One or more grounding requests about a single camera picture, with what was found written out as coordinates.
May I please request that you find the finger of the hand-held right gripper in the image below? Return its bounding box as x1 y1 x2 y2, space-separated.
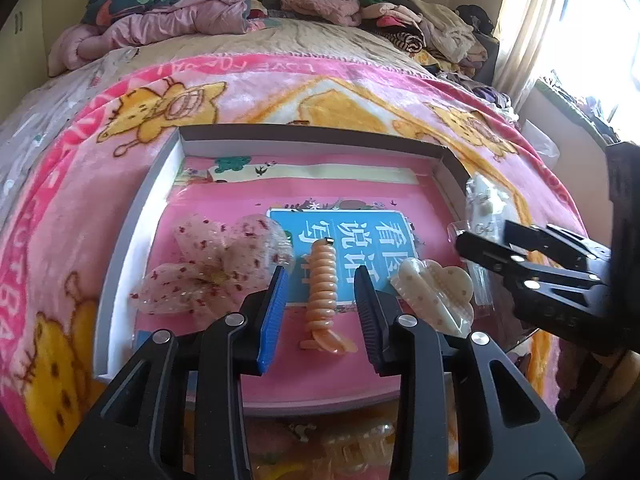
455 230 613 346
504 220 612 273

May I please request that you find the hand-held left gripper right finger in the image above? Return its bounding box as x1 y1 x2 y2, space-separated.
352 274 588 480

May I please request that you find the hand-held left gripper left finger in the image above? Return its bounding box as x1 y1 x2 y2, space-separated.
52 262 291 480

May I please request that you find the clear packet of earrings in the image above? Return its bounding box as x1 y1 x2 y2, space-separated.
447 220 496 318

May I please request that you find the orange spiral hair clip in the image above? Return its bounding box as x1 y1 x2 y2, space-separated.
299 237 358 356

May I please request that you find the cream spotted claw clip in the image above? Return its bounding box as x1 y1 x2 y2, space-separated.
390 257 475 337

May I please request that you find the spotted organza hair bow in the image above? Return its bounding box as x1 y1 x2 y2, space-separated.
131 212 296 318

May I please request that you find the grey cardboard box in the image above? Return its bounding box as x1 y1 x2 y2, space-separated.
92 125 471 418

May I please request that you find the clear plastic bag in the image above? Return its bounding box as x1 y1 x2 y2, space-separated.
522 120 560 161

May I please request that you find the window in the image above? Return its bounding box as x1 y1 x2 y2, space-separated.
530 0 640 161

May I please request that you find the pink printed blanket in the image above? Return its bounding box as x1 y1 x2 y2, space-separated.
0 52 591 480

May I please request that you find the cream curtain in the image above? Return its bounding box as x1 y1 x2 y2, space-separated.
492 0 573 116

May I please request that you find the pile of clothes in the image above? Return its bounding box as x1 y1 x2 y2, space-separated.
280 0 521 121

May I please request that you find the beige blanket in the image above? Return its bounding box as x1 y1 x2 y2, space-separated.
135 15 438 78

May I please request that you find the grey printed bed sheet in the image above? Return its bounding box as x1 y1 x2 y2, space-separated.
0 47 138 196

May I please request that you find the purple folded bedding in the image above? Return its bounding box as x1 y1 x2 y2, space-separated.
47 0 266 73

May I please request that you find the cream wardrobe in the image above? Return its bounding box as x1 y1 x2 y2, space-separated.
0 0 91 106

